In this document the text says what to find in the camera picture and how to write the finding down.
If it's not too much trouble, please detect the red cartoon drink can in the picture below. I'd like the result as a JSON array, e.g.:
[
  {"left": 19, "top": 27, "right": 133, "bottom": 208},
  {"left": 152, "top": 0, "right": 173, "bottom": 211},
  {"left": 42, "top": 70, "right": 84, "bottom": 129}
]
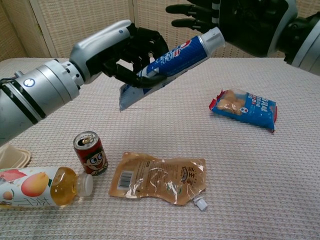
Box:
[{"left": 73, "top": 130, "right": 109, "bottom": 177}]

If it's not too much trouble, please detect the white woven tablecloth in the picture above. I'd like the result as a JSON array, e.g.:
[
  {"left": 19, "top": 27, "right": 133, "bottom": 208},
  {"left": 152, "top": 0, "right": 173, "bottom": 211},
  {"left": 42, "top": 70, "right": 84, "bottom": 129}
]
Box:
[{"left": 0, "top": 56, "right": 320, "bottom": 240}]

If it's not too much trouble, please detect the brown spout pouch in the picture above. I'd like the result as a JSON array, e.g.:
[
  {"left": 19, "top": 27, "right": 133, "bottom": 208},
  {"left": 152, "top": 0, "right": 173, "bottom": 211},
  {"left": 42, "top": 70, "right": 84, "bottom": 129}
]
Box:
[{"left": 108, "top": 151, "right": 209, "bottom": 212}]

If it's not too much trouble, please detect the blue snack bag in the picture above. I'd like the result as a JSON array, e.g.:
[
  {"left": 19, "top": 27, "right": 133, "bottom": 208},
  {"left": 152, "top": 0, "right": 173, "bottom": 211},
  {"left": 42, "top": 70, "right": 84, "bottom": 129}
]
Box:
[{"left": 208, "top": 88, "right": 279, "bottom": 133}]

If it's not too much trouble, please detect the peach tea bottle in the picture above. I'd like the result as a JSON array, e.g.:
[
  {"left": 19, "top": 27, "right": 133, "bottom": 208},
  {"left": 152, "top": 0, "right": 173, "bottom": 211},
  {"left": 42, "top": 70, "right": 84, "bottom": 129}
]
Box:
[{"left": 0, "top": 166, "right": 94, "bottom": 210}]

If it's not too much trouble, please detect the beige takeaway box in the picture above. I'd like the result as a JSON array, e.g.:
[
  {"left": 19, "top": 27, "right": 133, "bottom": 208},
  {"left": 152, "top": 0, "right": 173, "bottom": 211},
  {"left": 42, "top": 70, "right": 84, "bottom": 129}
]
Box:
[{"left": 0, "top": 143, "right": 32, "bottom": 170}]

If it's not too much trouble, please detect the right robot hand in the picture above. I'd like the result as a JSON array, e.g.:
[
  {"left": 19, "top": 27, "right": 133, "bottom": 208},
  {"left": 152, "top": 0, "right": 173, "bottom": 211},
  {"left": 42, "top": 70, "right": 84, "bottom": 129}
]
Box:
[{"left": 165, "top": 0, "right": 298, "bottom": 57}]

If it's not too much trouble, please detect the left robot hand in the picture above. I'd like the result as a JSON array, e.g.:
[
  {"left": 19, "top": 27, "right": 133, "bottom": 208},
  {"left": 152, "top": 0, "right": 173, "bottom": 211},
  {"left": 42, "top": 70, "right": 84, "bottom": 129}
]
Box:
[{"left": 69, "top": 19, "right": 169, "bottom": 89}]

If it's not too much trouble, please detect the woven folding screen panel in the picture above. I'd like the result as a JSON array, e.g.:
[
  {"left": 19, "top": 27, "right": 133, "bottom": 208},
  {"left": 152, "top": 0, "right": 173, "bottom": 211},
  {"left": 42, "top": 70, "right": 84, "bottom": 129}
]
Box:
[
  {"left": 294, "top": 0, "right": 320, "bottom": 23},
  {"left": 4, "top": 0, "right": 138, "bottom": 60},
  {"left": 209, "top": 41, "right": 286, "bottom": 59},
  {"left": 132, "top": 0, "right": 216, "bottom": 59},
  {"left": 0, "top": 0, "right": 28, "bottom": 62}
]

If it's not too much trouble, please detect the blue white toothpaste tube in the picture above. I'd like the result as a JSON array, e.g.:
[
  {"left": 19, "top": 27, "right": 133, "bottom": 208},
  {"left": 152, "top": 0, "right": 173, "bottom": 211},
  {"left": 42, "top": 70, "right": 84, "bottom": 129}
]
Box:
[{"left": 118, "top": 26, "right": 226, "bottom": 112}]

